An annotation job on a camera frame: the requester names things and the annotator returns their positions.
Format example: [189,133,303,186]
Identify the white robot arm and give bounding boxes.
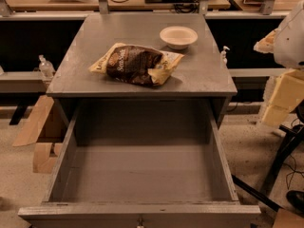
[254,1,304,70]

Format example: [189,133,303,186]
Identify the wooden workbench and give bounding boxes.
[6,0,173,11]

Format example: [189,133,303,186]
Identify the cardboard box pieces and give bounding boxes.
[12,95,67,174]

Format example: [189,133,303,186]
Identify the clear plastic bottle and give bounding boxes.
[39,55,55,79]

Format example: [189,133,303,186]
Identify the brown yellow chip bag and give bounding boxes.
[88,43,183,86]

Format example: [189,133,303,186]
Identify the grey top drawer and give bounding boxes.
[18,99,260,228]

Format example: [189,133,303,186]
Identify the yellow foam blocks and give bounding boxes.
[261,69,304,127]

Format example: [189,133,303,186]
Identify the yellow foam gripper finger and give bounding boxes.
[254,29,277,54]

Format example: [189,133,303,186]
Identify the white paper bowl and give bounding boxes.
[160,26,198,50]

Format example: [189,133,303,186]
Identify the grey drawer cabinet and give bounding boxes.
[47,12,237,124]

